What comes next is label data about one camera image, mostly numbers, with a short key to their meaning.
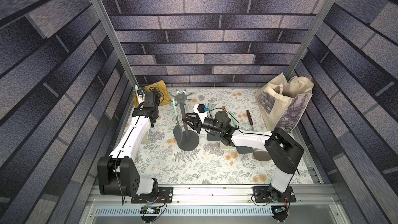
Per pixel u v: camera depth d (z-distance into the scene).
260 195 0.73
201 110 0.65
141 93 0.71
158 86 1.14
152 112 0.59
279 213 0.73
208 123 0.70
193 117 0.75
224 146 0.68
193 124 0.70
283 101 0.79
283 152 0.48
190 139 0.92
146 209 0.71
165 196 0.74
